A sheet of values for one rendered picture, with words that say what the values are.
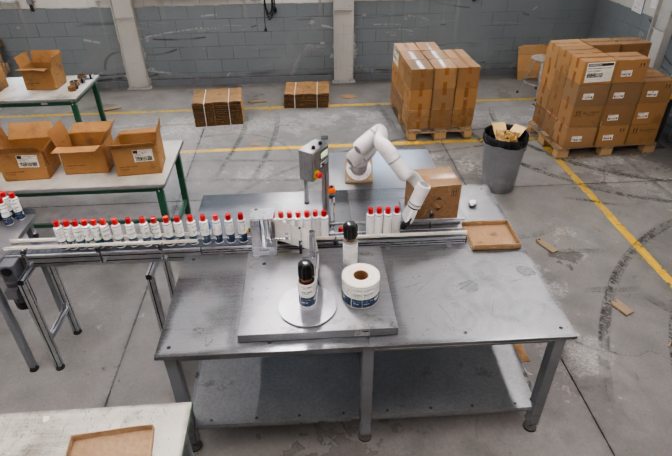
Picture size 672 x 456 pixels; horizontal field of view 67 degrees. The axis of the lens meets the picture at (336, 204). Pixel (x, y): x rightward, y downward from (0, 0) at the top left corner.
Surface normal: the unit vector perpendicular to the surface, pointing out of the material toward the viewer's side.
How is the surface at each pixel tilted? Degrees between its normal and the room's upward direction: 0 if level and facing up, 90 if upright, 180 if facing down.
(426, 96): 87
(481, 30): 90
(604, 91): 90
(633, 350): 0
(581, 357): 0
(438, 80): 90
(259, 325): 0
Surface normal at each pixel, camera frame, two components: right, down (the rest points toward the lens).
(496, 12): 0.07, 0.54
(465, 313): -0.01, -0.84
